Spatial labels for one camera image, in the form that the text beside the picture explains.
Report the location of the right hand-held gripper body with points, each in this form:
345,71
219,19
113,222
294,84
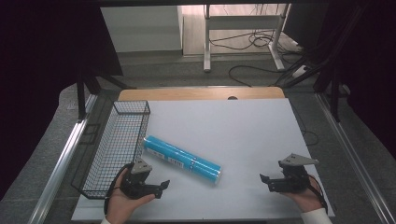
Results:
292,180

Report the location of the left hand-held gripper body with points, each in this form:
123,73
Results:
137,183

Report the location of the person's right hand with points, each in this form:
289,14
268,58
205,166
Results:
306,200

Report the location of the person's left hand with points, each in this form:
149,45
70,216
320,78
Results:
120,205

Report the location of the blue wrapped roll pack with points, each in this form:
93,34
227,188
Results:
182,158

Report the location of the white table mat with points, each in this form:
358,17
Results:
236,133

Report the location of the black metal stand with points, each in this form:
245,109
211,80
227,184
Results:
334,90

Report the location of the black tripod stand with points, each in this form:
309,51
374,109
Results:
81,96

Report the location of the white power strip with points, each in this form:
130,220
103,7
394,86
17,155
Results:
299,71

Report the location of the black curtain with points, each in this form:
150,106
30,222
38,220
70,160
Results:
370,62
37,68

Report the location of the white cabinet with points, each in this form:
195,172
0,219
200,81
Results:
143,28

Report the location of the aluminium rail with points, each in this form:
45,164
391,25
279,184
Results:
355,155
59,168

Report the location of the white metal desk frame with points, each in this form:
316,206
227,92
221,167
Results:
239,21

